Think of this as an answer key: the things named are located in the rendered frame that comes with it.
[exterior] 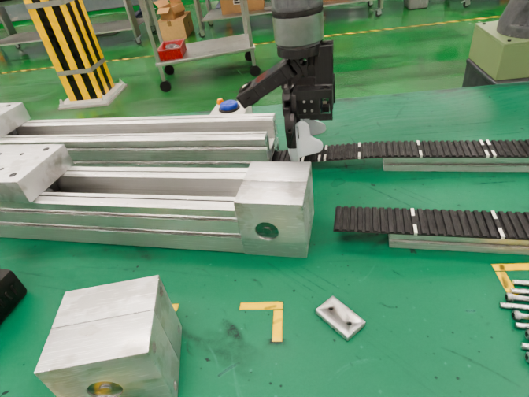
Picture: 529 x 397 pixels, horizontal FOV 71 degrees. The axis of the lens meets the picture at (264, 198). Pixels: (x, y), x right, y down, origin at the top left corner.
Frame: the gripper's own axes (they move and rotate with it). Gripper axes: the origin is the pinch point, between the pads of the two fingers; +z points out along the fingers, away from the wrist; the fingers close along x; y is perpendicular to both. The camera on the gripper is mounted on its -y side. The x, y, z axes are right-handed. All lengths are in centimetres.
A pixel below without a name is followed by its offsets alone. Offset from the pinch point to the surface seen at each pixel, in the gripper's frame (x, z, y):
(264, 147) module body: -4.0, -4.0, -4.8
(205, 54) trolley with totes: 260, 53, -123
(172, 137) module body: -4.4, -6.5, -21.7
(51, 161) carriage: -17.5, -9.5, -36.2
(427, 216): -18.1, -1.3, 20.5
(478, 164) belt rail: -1.4, 1.1, 30.8
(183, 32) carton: 436, 72, -220
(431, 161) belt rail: -2.1, 0.2, 23.4
